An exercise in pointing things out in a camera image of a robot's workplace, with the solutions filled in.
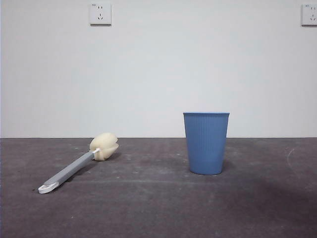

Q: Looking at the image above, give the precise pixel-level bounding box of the white wall socket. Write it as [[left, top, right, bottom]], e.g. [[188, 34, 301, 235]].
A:
[[301, 3, 317, 27], [90, 2, 112, 26]]

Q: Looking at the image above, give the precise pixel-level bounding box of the grey-handled sponge cup brush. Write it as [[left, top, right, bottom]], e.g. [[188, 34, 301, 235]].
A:
[[38, 132, 119, 195]]

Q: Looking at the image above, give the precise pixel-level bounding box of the blue ribbed plastic cup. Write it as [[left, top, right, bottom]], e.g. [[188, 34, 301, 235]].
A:
[[183, 112, 231, 176]]

